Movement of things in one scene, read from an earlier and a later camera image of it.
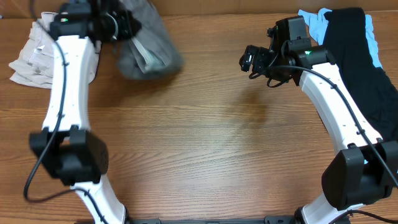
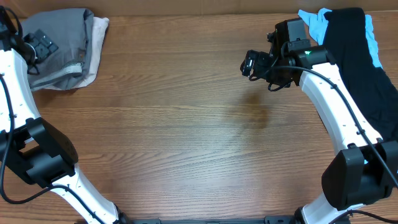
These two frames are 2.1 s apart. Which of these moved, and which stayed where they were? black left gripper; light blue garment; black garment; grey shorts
Moved: grey shorts; black left gripper
Stayed: light blue garment; black garment
